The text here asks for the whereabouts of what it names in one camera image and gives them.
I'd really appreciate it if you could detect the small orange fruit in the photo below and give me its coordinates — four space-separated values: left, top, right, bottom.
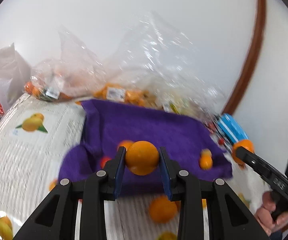
202 199 207 209
49 179 58 191

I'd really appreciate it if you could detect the small orange kumquat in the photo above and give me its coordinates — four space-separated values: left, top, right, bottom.
199 154 213 170

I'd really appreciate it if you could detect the yellow green loquat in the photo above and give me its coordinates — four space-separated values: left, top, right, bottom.
200 148 212 156

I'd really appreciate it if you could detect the small red hawthorn fruit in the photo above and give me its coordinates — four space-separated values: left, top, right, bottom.
100 156 111 169

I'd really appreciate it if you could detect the large orange mandarin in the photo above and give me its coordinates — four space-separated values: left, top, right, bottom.
117 140 134 150

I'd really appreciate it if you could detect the orange mandarin front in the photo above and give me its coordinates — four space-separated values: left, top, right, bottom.
232 139 254 166

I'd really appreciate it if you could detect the bag of red fruits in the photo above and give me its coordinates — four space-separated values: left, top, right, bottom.
206 121 221 137

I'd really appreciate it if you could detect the person's right hand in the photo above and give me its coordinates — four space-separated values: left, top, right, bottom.
254 191 288 237

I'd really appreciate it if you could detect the red fruit on table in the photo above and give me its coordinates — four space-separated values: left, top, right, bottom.
218 138 225 145

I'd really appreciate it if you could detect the blue tissue box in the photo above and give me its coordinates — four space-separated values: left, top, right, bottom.
217 114 248 144

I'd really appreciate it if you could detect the plastic bag of yellow fruit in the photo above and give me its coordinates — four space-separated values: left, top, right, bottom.
151 77 226 122

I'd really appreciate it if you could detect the purple towel lined tray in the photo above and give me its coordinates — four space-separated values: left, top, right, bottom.
58 99 232 182

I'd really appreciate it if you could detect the plastic bag of kumquats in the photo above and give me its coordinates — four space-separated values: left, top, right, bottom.
94 11 200 108

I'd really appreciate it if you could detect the plastic bag of oranges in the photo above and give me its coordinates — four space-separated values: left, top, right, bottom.
25 27 106 102

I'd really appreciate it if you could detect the white plastic bag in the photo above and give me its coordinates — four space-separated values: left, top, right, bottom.
0 44 31 112

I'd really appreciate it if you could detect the brown wooden door frame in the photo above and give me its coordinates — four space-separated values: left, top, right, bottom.
222 0 266 115

